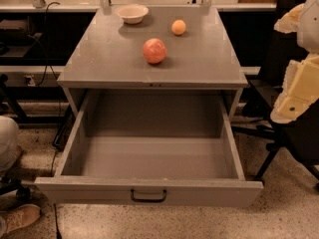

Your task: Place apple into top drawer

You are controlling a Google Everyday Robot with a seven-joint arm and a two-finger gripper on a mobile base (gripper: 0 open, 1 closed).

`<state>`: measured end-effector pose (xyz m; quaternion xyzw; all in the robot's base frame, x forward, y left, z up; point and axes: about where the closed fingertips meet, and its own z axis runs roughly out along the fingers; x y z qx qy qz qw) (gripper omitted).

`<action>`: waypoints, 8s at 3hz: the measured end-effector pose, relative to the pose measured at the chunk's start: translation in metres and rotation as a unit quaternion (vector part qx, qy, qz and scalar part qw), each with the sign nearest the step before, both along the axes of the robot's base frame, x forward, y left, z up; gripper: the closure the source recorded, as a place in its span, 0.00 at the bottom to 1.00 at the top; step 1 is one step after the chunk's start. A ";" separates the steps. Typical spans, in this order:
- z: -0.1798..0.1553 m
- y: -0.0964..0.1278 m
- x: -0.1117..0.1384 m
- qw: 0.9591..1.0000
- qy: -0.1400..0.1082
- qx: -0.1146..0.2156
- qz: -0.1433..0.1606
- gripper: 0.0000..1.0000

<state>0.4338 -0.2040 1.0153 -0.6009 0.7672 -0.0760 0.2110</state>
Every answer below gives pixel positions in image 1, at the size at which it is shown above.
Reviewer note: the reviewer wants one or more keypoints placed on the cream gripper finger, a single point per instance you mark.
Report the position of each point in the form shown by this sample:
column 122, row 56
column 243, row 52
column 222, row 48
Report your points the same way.
column 289, row 22
column 300, row 89

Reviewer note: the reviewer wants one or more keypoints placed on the red apple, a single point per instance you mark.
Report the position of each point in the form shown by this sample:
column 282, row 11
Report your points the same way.
column 154, row 50

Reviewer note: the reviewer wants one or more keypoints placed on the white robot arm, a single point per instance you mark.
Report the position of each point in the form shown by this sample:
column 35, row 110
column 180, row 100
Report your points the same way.
column 308, row 32

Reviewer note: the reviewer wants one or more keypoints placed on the open grey top drawer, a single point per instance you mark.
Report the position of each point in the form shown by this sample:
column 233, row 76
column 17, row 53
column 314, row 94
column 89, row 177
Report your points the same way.
column 151, row 141

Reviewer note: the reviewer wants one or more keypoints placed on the black office chair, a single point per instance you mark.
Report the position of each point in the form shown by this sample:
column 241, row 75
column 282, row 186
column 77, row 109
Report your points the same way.
column 299, row 137

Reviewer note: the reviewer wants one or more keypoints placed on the small orange fruit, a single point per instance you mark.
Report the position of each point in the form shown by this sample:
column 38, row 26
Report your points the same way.
column 178, row 27

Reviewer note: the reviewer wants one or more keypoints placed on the white paper bowl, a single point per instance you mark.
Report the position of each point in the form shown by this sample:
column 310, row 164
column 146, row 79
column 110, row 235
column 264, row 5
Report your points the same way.
column 132, row 13

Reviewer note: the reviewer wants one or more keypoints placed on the grey metal cabinet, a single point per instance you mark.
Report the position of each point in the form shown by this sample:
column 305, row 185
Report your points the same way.
column 174, row 47

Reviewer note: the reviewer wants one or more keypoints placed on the person's light trouser leg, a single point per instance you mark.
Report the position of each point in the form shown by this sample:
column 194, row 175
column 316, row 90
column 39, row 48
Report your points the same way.
column 10, row 150

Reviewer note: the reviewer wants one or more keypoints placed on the tan sneaker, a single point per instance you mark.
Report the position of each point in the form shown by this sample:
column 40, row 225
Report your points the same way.
column 19, row 218

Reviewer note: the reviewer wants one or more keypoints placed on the black drawer handle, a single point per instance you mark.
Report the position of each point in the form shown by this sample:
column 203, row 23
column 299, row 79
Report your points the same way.
column 148, row 197

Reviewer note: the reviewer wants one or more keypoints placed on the wall power outlet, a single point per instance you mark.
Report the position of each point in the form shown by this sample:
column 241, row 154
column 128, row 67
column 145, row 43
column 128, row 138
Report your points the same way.
column 29, row 80

